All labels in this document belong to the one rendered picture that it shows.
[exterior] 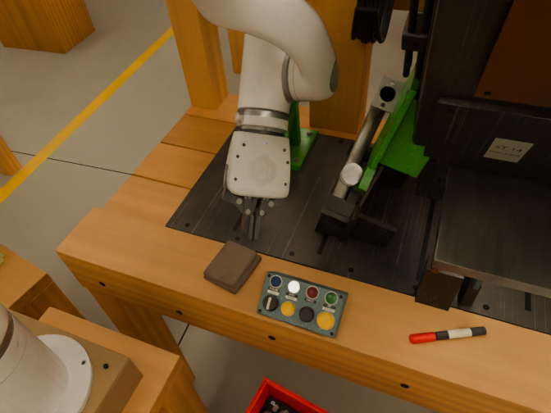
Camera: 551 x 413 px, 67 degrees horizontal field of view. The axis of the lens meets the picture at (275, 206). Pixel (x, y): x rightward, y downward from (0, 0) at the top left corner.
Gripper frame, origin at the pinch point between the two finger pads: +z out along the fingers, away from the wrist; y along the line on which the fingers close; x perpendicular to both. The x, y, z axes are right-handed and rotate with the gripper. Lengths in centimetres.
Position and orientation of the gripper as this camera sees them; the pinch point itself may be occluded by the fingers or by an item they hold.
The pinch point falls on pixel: (251, 227)
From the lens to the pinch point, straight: 68.5
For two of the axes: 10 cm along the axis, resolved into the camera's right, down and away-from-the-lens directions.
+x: -3.4, -1.1, 9.3
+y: 9.3, 0.8, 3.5
